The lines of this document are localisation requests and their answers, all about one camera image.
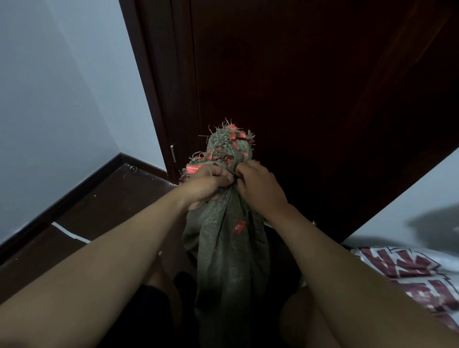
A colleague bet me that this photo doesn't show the person's left hand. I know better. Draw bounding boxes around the person's left hand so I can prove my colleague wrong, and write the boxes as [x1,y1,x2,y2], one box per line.
[178,164,236,211]

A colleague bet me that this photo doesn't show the person's right hand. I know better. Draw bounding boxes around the person's right hand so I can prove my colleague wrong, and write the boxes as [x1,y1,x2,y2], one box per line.
[235,159,290,220]

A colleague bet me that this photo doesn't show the green woven sack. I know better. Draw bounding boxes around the green woven sack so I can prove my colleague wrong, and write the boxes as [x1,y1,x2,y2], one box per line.
[179,120,272,348]

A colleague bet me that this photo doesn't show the white bag with red print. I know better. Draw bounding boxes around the white bag with red print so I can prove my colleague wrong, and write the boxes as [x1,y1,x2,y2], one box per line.
[350,245,459,334]

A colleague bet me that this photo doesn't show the person's right forearm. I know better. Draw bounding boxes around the person's right forearm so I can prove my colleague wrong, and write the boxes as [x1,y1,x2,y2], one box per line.
[267,204,459,348]

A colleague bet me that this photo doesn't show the person's left forearm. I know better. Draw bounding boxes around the person's left forearm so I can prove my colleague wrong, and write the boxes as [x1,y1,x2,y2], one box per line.
[0,188,191,348]

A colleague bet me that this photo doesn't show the person's left leg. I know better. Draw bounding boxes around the person's left leg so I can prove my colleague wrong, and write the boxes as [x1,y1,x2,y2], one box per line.
[143,250,198,348]

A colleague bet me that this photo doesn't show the person's leg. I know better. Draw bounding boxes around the person's leg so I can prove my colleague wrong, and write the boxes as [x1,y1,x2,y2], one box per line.
[279,286,341,348]
[143,250,198,348]

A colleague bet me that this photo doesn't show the person's right leg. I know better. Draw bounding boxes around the person's right leg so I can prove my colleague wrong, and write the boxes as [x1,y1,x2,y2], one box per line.
[279,286,341,348]

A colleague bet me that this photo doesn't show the dark brown wooden door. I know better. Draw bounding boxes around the dark brown wooden door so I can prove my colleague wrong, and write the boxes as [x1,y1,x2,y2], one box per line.
[118,0,201,184]

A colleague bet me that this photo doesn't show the black shorts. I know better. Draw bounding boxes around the black shorts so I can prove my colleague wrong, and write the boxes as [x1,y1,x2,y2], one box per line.
[97,272,198,348]

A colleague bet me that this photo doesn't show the white floor strip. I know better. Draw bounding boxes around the white floor strip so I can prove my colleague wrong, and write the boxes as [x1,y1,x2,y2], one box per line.
[52,221,92,245]

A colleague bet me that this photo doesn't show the dark baseboard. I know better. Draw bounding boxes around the dark baseboard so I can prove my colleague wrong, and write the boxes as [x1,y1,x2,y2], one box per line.
[0,153,169,266]

